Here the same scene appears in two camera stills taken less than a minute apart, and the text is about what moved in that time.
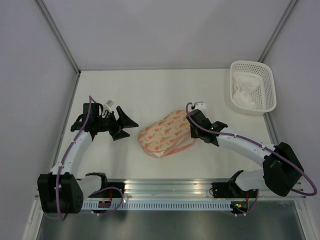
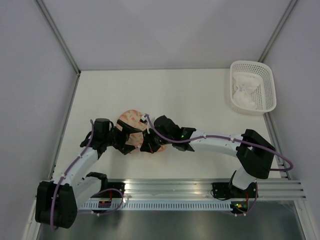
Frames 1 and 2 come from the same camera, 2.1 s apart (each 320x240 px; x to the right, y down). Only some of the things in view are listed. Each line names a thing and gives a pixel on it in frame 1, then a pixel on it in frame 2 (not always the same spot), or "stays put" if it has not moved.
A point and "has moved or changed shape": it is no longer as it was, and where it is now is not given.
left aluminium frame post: x=59 y=37 stays put
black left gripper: x=123 y=121 -> x=123 y=148
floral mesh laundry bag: x=167 y=135 has moved or changed shape
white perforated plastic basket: x=252 y=88 stays put
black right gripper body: x=195 y=134 -> x=152 y=137
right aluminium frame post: x=277 y=31 stays put
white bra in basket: x=245 y=84 stays put
